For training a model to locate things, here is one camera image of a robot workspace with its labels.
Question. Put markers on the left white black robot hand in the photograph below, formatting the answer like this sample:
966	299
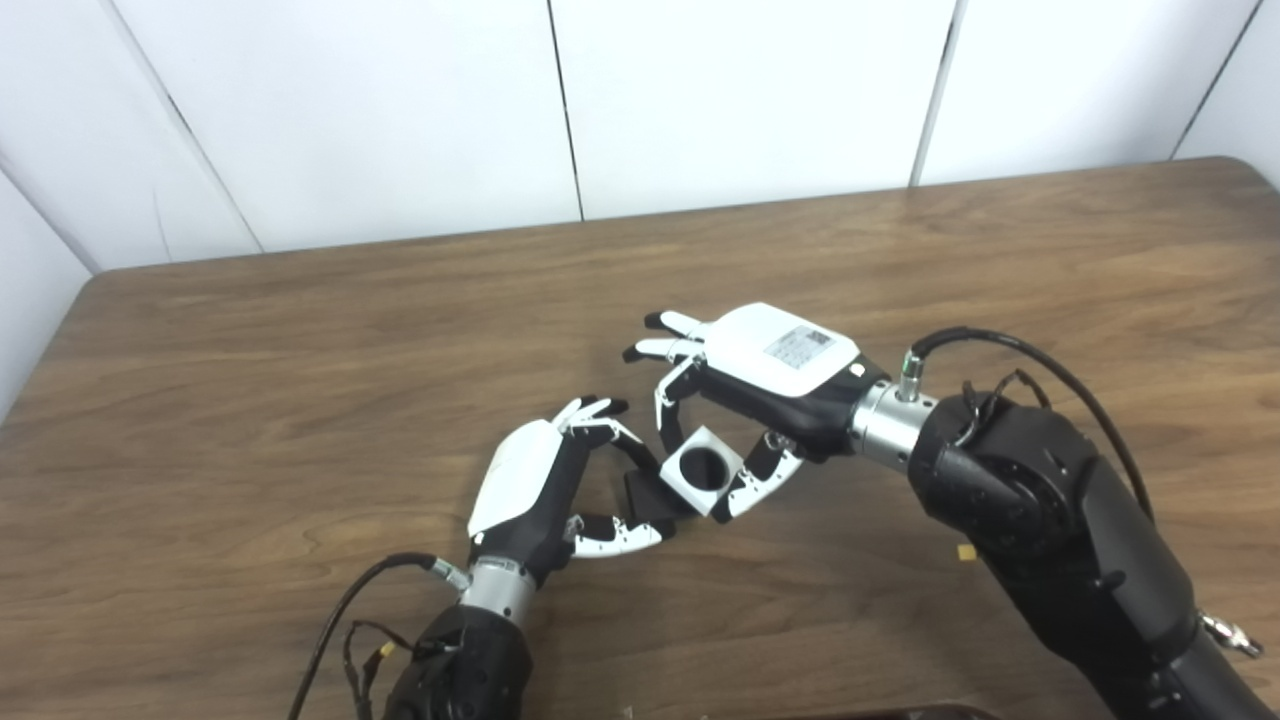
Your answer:
520	480

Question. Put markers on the black peg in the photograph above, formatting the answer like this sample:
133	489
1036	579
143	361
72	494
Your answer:
645	495

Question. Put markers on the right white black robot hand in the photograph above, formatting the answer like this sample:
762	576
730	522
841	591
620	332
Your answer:
790	385

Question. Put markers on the white square piece with hole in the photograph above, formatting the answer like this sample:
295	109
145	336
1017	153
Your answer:
690	498

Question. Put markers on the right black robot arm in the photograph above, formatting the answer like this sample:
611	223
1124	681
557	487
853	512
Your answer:
1060	540

